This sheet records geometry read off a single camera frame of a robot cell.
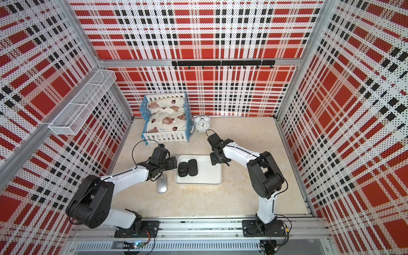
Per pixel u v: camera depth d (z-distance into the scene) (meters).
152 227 0.74
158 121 1.08
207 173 0.93
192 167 0.93
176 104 1.08
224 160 0.84
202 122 1.08
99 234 0.73
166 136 1.01
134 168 0.60
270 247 0.69
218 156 0.80
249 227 0.73
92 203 0.43
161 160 0.74
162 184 0.86
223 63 0.88
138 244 0.69
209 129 1.09
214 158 0.85
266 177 0.50
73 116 0.71
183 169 0.91
